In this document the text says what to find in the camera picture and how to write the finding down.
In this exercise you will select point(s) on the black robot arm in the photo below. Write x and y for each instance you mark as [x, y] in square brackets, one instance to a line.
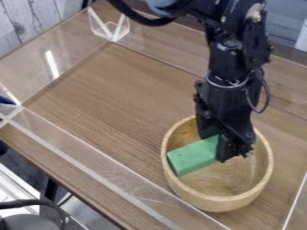
[236, 30]

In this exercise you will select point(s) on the green rectangular block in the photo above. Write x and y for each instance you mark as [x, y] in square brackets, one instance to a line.
[194, 156]

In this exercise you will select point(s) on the clear acrylic corner bracket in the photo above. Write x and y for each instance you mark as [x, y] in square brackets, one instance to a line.
[113, 31]

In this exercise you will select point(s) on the black table leg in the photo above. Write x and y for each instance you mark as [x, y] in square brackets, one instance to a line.
[51, 190]

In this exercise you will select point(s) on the brown wooden bowl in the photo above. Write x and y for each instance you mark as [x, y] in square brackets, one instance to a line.
[221, 187]

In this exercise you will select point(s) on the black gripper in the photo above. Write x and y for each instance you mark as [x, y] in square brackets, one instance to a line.
[224, 109]

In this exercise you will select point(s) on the clear acrylic front barrier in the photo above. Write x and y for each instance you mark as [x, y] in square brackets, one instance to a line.
[133, 189]

